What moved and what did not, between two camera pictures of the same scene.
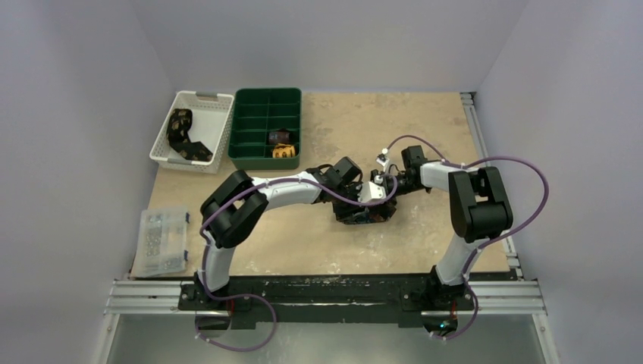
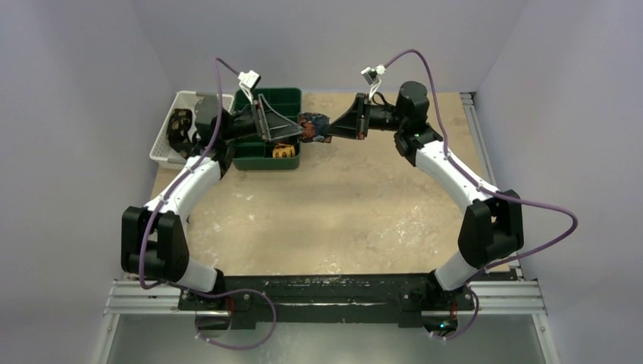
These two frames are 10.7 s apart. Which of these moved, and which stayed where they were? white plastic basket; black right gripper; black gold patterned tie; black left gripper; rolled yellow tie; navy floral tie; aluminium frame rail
Moved: navy floral tie; black left gripper; black right gripper
Stayed: white plastic basket; aluminium frame rail; rolled yellow tie; black gold patterned tie
